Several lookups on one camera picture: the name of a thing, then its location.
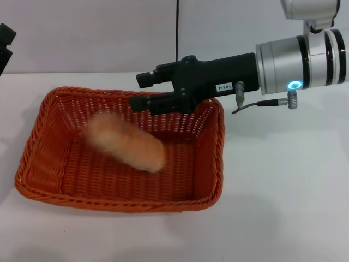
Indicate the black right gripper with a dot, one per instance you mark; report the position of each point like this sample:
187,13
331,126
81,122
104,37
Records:
221,75

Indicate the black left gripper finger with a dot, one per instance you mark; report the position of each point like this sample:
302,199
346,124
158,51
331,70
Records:
6,34
5,58

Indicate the striped bread roll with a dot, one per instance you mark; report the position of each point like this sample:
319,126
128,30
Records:
128,144

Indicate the orange woven rectangular basket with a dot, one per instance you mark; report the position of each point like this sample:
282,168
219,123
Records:
109,177

